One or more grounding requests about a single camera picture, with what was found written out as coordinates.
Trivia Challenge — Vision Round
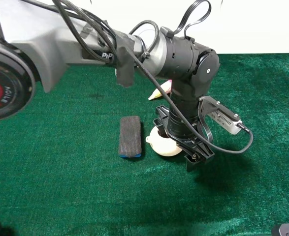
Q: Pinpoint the green velvet table cloth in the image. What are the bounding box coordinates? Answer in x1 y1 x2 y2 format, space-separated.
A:
0 54 289 236

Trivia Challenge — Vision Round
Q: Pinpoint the cream ceramic teapot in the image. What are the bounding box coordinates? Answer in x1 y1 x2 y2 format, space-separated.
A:
145 126 182 157

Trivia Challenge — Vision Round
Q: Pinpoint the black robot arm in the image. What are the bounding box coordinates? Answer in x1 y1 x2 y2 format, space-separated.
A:
0 0 220 169

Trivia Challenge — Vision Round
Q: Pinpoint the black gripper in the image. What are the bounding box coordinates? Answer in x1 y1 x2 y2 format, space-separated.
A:
154 105 214 172

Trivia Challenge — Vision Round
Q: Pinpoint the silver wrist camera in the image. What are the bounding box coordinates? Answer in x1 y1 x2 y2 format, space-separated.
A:
201 96 242 135

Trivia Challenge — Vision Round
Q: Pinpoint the black camera cable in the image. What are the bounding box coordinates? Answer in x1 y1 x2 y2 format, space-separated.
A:
52 0 255 155

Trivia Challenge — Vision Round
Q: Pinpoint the purple white eggplant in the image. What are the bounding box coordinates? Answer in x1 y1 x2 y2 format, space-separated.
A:
148 80 172 101

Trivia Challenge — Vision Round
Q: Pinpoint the black and blue eraser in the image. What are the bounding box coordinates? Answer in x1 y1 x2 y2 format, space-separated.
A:
118 116 142 158

